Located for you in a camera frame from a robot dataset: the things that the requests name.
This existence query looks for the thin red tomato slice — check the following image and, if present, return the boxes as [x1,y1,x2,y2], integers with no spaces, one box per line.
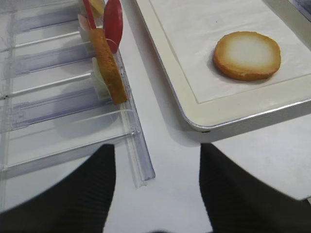
[83,0,96,29]

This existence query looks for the pale pink meat slice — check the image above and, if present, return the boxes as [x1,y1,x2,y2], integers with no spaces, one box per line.
[78,14,91,32]

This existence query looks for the white rectangular tray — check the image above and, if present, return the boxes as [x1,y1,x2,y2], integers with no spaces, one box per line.
[137,0,311,132]

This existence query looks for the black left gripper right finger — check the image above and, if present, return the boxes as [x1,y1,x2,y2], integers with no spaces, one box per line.
[199,143,311,233]

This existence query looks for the round bread slice on tray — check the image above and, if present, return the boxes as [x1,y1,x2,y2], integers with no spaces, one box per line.
[213,31,281,82]

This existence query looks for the yellow cheese slice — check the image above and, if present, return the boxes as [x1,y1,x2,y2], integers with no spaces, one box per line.
[89,0,105,17]

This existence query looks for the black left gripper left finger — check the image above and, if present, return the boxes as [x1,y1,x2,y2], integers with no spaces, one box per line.
[0,144,116,233]

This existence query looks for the bread slice in rack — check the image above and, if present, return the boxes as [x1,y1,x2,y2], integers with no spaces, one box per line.
[90,28,127,105]

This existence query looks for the clear acrylic slotted rack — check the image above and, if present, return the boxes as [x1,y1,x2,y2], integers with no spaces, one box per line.
[0,0,156,211]

